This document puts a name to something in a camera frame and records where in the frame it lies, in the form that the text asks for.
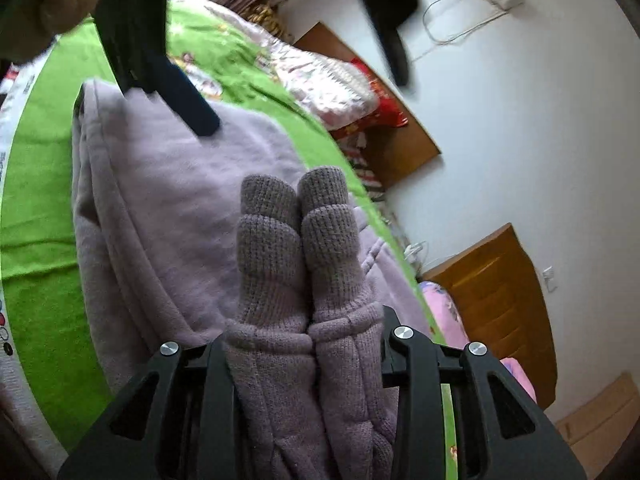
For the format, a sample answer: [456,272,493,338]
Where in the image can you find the lilac knit pants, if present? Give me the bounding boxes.
[60,79,426,479]

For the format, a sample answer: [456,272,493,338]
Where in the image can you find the pink pillow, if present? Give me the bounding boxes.
[500,358,537,402]

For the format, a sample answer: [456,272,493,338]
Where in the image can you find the red patterned pillow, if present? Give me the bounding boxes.
[330,58,409,141]

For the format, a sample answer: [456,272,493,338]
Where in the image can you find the green cartoon bed sheet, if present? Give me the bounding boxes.
[0,0,459,480]

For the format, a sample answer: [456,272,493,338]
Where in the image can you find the wooden headboard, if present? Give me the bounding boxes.
[294,22,440,188]

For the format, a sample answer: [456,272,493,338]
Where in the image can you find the white wall cable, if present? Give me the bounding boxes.
[409,0,509,64]

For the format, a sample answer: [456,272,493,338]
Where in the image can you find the white wall socket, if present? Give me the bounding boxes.
[541,266,558,294]

